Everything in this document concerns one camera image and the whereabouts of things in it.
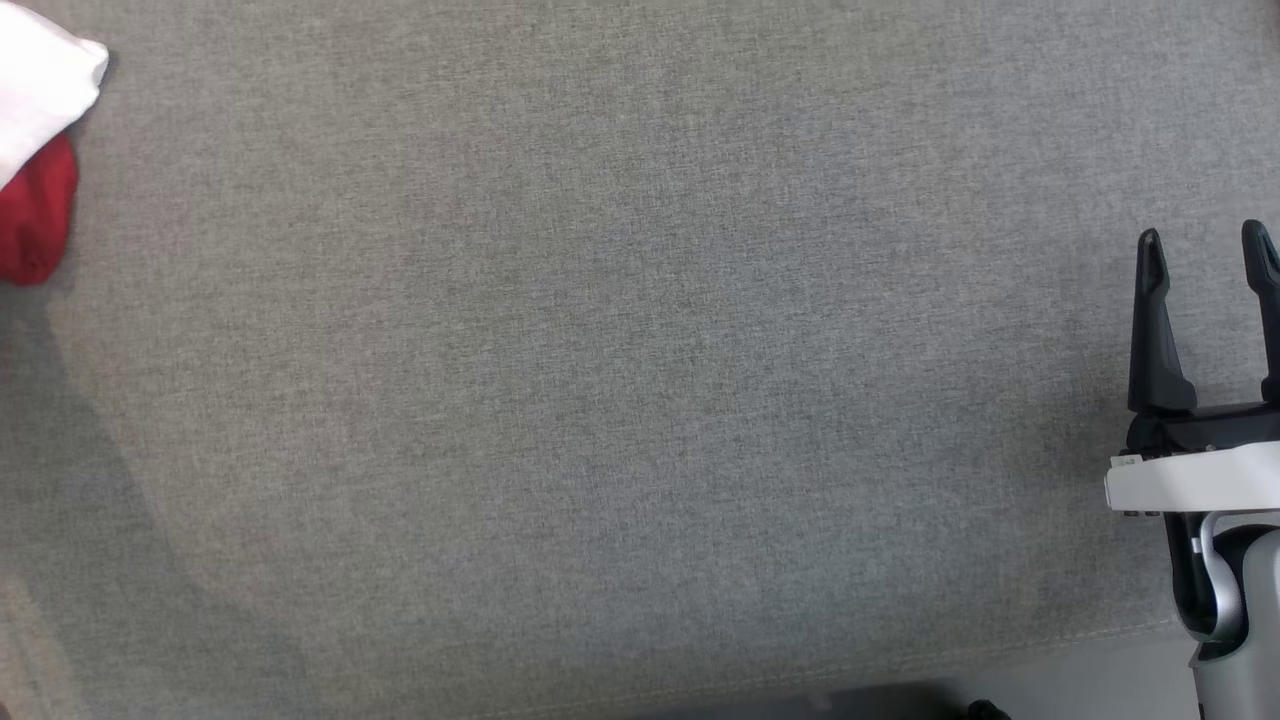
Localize red jersey white sleeves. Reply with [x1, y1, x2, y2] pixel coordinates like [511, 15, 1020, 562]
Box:
[0, 0, 111, 288]

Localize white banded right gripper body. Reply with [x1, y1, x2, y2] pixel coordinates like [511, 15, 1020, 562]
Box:
[1105, 400, 1280, 517]

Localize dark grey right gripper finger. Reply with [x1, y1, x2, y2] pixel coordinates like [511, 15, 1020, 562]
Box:
[1241, 220, 1280, 403]
[1128, 228, 1198, 416]

